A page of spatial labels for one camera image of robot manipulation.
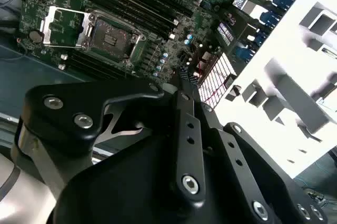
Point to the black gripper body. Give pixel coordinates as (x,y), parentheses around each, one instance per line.
(126,181)

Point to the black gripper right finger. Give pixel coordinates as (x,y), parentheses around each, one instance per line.
(237,160)

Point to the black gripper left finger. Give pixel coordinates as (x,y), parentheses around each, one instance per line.
(60,108)

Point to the metal socket cover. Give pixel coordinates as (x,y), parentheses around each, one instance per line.
(48,26)

